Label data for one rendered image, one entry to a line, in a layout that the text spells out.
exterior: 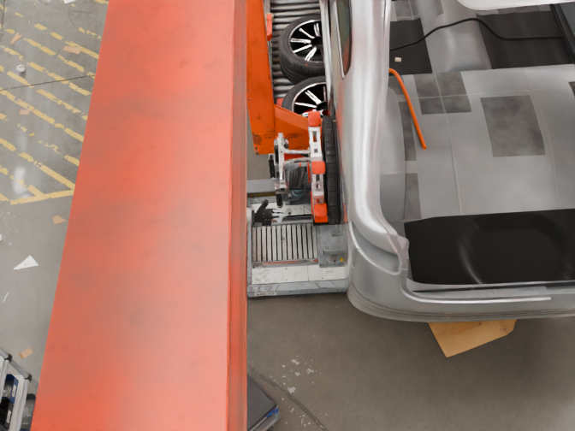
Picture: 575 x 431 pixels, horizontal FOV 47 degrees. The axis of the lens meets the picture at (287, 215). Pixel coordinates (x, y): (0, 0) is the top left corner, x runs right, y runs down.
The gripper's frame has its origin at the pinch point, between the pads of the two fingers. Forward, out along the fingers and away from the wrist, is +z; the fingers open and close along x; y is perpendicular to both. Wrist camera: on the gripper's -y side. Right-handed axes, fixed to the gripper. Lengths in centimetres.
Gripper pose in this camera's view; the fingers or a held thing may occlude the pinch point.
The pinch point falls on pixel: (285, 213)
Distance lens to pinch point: 398.5
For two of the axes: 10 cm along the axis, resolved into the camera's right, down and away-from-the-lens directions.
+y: -0.1, 8.0, 6.0
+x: -0.4, 6.0, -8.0
